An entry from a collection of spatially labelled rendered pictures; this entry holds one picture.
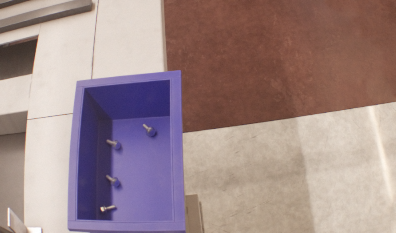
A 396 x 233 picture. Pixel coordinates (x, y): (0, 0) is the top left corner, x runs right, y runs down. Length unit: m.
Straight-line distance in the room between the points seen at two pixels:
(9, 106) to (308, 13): 1.46
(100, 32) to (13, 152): 0.27
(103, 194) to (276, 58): 1.28
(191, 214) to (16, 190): 0.46
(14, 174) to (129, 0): 0.39
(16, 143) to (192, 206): 0.46
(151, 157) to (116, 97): 0.10
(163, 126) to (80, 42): 0.24
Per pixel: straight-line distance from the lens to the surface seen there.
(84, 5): 0.99
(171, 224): 0.65
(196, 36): 2.03
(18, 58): 1.08
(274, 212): 1.65
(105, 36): 0.94
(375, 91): 1.93
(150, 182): 0.76
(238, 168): 1.72
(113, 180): 0.76
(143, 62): 0.89
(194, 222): 1.19
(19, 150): 0.94
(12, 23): 1.04
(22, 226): 0.77
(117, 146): 0.79
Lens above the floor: 1.51
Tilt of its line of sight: 55 degrees down
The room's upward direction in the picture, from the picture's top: 7 degrees counter-clockwise
